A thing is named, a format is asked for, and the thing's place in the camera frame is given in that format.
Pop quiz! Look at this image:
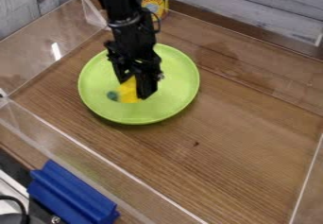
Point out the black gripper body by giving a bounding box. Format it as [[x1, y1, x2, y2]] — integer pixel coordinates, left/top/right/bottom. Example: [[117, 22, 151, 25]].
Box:
[[104, 11, 161, 71]]

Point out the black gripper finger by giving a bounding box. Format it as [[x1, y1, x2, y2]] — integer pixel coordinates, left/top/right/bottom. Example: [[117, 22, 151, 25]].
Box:
[[112, 61, 133, 83], [133, 63, 163, 99]]

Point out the yellow toy banana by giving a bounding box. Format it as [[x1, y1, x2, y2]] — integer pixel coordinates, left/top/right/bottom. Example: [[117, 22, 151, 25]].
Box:
[[107, 77, 140, 103]]

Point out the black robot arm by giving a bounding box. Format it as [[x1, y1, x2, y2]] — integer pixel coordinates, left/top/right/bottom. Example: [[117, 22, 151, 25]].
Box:
[[99, 0, 163, 99]]

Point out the green round plate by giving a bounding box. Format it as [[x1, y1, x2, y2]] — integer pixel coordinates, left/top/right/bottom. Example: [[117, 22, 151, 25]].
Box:
[[77, 43, 200, 125]]

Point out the blue plastic clamp block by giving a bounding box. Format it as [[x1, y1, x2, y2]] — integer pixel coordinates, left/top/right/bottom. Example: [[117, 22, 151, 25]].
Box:
[[28, 161, 120, 224]]

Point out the clear acrylic corner bracket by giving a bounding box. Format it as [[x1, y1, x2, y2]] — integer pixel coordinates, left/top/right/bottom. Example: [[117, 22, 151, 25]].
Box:
[[80, 0, 109, 30]]

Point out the clear acrylic enclosure wall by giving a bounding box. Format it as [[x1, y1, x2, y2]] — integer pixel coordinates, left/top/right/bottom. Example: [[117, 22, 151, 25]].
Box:
[[0, 89, 208, 224]]

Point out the black cable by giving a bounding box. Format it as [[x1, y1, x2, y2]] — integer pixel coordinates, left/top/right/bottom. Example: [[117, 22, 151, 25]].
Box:
[[0, 195, 29, 224]]

